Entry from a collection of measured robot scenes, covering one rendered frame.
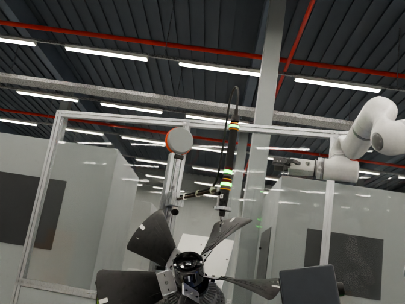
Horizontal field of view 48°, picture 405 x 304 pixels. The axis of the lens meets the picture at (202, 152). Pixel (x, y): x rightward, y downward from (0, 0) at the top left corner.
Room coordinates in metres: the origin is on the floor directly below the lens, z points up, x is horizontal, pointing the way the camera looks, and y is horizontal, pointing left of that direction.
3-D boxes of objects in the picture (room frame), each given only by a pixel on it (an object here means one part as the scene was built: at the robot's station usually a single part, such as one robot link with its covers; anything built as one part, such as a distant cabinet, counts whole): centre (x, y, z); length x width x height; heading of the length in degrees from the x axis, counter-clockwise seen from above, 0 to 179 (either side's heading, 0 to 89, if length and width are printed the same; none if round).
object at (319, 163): (1.74, -0.46, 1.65); 0.09 x 0.03 x 0.08; 165
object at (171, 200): (2.42, 0.11, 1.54); 0.10 x 0.07 x 0.08; 21
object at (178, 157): (2.46, 0.12, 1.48); 0.05 x 0.03 x 0.62; 111
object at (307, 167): (1.76, -0.40, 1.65); 0.11 x 0.10 x 0.07; 75
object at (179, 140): (2.50, 0.14, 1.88); 0.17 x 0.15 x 0.16; 76
